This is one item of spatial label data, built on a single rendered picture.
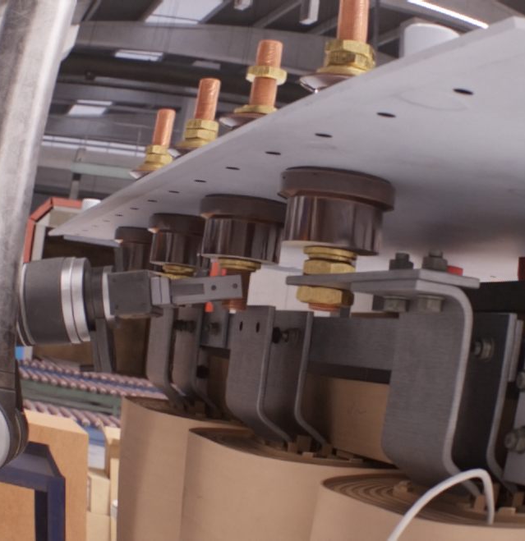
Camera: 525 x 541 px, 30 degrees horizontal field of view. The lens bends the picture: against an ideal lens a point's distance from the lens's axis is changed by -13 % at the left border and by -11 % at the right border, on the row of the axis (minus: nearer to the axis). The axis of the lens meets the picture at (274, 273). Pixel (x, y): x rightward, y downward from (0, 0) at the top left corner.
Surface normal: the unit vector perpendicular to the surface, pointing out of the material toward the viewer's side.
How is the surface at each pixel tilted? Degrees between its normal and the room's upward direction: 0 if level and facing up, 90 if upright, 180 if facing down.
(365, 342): 90
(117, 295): 90
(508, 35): 169
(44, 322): 120
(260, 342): 90
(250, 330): 90
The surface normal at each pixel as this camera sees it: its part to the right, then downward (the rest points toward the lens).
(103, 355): 0.03, 0.32
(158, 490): -0.63, -0.13
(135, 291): 0.00, -0.07
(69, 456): 0.33, -0.02
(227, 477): -0.87, -0.14
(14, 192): 0.77, 0.00
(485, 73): -0.12, 0.99
